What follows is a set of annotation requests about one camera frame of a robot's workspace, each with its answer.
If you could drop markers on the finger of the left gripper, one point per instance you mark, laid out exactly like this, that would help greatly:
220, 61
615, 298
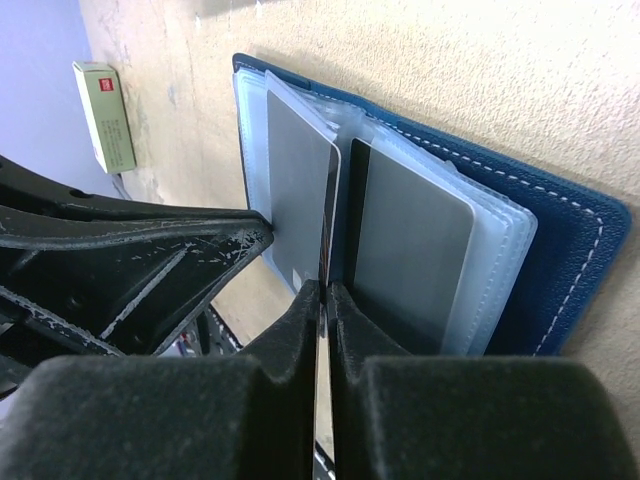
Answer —
110, 276

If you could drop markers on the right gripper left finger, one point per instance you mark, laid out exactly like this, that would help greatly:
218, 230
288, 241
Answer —
249, 415

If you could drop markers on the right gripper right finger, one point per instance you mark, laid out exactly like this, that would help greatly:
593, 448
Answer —
403, 416

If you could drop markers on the blue leather card holder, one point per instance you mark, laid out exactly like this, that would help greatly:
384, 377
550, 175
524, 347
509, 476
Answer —
580, 230

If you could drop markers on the silver grey credit card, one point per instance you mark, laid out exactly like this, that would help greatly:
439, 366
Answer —
299, 160

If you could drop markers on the black credit card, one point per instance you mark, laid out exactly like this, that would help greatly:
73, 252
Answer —
332, 181

